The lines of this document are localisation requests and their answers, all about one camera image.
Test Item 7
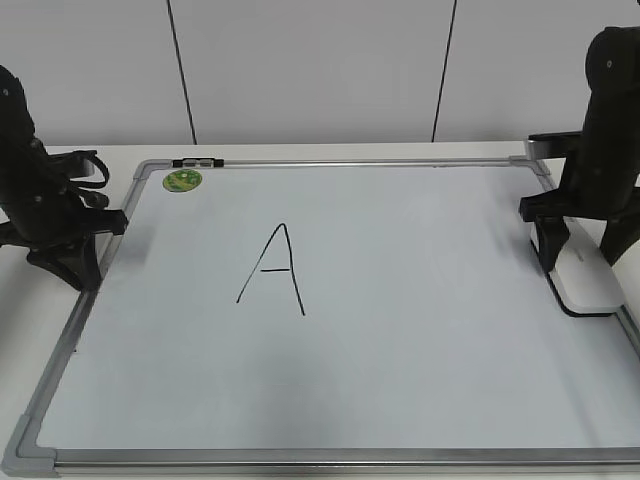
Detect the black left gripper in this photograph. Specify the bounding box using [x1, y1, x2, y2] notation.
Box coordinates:
[1, 207, 126, 291]

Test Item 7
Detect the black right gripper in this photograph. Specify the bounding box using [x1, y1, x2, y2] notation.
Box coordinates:
[518, 187, 640, 273]

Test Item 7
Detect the white whiteboard eraser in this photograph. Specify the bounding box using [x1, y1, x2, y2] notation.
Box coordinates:
[540, 220, 625, 317]

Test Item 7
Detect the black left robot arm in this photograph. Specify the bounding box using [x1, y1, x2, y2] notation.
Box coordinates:
[1, 68, 128, 291]

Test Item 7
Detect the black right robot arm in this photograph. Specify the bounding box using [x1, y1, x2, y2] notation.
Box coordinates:
[519, 26, 639, 272]

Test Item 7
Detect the green round magnet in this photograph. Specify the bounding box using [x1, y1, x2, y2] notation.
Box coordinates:
[162, 169, 203, 193]

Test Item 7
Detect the white framed whiteboard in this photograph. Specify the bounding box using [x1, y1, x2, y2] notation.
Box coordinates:
[3, 157, 639, 477]

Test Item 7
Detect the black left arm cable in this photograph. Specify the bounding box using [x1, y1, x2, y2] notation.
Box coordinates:
[44, 152, 111, 211]

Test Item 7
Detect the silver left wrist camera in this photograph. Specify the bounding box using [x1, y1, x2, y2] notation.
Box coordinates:
[49, 150, 97, 179]

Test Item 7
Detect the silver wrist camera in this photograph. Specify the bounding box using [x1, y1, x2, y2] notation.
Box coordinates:
[49, 150, 97, 179]
[525, 131, 582, 160]

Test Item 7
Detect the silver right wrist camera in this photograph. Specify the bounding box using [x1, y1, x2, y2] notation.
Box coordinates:
[525, 131, 582, 160]

